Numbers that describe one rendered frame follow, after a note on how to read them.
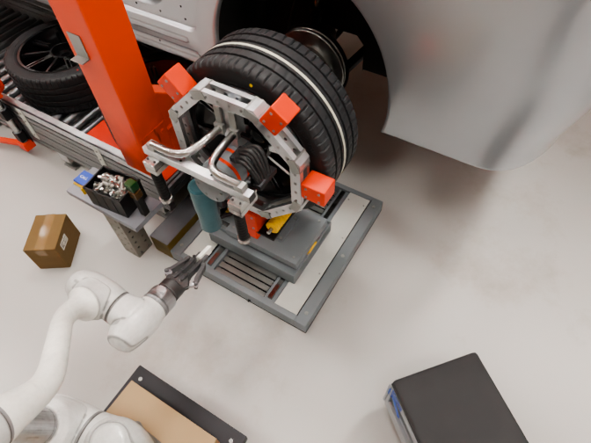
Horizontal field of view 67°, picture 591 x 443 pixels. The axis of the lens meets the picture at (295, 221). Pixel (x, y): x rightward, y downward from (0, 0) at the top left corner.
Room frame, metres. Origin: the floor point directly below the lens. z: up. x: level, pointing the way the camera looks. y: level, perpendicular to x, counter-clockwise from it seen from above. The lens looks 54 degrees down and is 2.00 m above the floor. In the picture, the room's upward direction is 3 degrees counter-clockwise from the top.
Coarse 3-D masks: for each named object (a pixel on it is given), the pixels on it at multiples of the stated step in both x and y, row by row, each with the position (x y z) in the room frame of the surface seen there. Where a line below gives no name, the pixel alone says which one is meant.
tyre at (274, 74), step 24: (216, 48) 1.33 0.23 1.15; (240, 48) 1.29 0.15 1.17; (264, 48) 1.26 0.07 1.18; (288, 48) 1.27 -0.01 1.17; (192, 72) 1.28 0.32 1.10; (216, 72) 1.22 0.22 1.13; (240, 72) 1.17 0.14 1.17; (264, 72) 1.16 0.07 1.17; (288, 72) 1.18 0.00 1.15; (312, 72) 1.20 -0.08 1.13; (264, 96) 1.12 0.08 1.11; (288, 96) 1.09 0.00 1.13; (312, 96) 1.13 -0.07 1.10; (336, 96) 1.17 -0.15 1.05; (192, 120) 1.32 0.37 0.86; (312, 120) 1.05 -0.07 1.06; (312, 144) 1.03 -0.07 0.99; (336, 144) 1.06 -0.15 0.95; (312, 168) 1.03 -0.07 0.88; (336, 168) 1.04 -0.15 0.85
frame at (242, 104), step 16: (208, 80) 1.20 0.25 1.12; (192, 96) 1.17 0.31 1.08; (208, 96) 1.13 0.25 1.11; (224, 96) 1.12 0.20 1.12; (240, 96) 1.12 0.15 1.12; (256, 96) 1.11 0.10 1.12; (176, 112) 1.23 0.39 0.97; (240, 112) 1.07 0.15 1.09; (256, 112) 1.05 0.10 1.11; (176, 128) 1.25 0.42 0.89; (192, 128) 1.27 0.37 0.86; (192, 144) 1.27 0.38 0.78; (272, 144) 1.01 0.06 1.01; (288, 144) 1.03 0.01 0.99; (192, 160) 1.23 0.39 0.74; (288, 160) 0.97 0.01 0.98; (304, 160) 0.98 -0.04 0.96; (304, 176) 0.99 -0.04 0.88; (256, 208) 1.07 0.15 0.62; (272, 208) 1.03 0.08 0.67; (288, 208) 0.98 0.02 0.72
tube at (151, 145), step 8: (216, 112) 1.11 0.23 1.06; (216, 120) 1.12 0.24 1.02; (216, 128) 1.10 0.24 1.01; (224, 128) 1.11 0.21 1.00; (208, 136) 1.06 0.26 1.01; (152, 144) 1.04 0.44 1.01; (160, 144) 1.04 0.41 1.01; (200, 144) 1.03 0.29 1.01; (160, 152) 1.02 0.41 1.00; (168, 152) 1.00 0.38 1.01; (176, 152) 1.00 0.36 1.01; (184, 152) 1.00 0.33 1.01; (192, 152) 1.00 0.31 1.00
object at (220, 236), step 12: (228, 216) 1.39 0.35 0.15; (216, 240) 1.26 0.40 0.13; (228, 240) 1.24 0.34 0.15; (324, 240) 1.25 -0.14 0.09; (240, 252) 1.18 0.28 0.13; (252, 252) 1.16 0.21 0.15; (312, 252) 1.15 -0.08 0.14; (264, 264) 1.10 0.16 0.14; (276, 264) 1.09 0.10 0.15; (300, 264) 1.07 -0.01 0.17; (288, 276) 1.02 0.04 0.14
